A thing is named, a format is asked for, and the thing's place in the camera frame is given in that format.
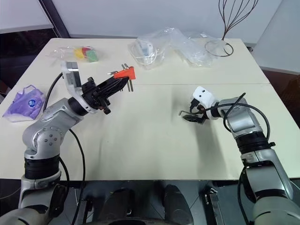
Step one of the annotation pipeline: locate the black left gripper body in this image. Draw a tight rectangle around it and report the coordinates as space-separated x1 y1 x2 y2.
81 77 112 116

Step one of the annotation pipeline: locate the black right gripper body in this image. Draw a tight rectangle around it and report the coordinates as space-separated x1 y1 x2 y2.
189 98 208 125

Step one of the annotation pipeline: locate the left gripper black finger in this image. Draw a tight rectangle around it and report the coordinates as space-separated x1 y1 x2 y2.
100 82 127 98
96 78 129 91

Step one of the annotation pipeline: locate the red hex key holder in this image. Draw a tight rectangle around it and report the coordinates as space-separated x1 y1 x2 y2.
114 66 136 81

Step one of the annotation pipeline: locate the long black hex key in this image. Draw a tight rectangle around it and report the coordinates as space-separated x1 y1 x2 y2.
125 64 135 92
121 64 132 93

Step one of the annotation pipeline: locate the bag with coloured pieces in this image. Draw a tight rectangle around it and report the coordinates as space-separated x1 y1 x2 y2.
45 45 99 64

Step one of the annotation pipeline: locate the bag with white mask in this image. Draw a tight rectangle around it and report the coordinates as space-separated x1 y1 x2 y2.
127 35 170 71

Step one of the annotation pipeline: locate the clear empty plastic bag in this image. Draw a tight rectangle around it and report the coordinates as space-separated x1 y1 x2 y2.
161 27 225 69

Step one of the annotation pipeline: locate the purple face mask packet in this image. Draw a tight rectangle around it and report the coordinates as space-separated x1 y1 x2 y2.
2 84 46 123

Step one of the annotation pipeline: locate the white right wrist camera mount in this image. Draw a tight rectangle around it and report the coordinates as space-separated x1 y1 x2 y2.
192 86 221 121

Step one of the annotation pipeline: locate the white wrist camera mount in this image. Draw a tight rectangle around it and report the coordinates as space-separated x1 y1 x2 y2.
60 60 98 115
192 86 221 121

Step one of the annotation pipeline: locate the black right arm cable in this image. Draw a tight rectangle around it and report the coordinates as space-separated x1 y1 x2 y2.
203 92 276 225

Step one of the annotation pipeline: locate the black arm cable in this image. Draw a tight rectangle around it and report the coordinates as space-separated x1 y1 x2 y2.
43 72 86 225
203 92 276 225

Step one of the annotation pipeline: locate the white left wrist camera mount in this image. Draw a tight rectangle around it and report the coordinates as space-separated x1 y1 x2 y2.
60 60 98 115

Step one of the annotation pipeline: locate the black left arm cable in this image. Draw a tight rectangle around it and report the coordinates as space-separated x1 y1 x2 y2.
43 72 86 225

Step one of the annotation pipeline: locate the black metal bracket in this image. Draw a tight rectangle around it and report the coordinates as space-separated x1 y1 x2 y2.
203 187 221 225

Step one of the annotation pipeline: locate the brown wire stand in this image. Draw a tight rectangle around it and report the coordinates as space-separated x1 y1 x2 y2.
204 0 260 58

